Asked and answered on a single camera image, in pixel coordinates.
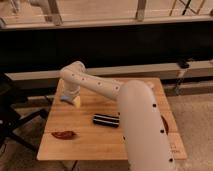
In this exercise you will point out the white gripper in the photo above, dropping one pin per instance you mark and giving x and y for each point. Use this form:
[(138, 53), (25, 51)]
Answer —
[(70, 89)]

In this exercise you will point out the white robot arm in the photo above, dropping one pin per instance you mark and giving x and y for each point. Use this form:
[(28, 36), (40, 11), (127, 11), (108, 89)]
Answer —
[(144, 133)]

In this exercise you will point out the brown ceramic plate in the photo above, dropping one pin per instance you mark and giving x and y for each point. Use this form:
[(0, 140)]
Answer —
[(165, 124)]

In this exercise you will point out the dark red chili pepper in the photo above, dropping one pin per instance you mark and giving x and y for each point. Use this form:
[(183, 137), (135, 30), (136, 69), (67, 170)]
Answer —
[(65, 135)]

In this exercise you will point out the black striped object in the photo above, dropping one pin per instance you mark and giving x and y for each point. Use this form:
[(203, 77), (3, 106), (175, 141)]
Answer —
[(106, 120)]

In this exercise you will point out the wooden table board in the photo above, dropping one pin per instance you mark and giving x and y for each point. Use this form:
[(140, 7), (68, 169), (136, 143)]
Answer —
[(91, 142)]

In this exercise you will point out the black chair base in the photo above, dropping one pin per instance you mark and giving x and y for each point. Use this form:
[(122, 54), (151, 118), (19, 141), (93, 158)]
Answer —
[(10, 120)]

